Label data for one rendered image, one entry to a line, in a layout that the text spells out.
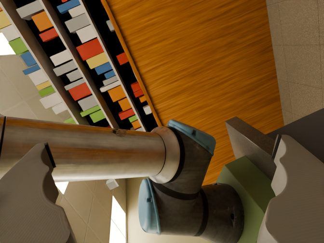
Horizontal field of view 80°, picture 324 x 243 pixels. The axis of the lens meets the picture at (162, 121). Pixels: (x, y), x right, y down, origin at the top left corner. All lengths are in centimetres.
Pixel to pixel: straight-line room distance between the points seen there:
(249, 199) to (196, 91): 127
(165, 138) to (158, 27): 127
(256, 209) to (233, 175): 11
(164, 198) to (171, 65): 127
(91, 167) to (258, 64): 175
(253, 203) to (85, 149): 38
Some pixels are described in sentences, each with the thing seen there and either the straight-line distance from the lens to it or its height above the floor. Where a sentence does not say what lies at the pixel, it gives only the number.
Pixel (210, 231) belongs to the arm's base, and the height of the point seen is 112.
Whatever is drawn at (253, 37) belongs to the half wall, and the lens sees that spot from 186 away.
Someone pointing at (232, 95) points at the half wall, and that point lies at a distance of 184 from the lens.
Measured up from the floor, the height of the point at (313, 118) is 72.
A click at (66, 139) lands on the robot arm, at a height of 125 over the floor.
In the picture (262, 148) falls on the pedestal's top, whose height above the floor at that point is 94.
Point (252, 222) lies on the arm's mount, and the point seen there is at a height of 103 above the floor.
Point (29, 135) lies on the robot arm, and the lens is 28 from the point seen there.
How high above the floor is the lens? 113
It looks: 1 degrees down
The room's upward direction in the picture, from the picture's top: 114 degrees counter-clockwise
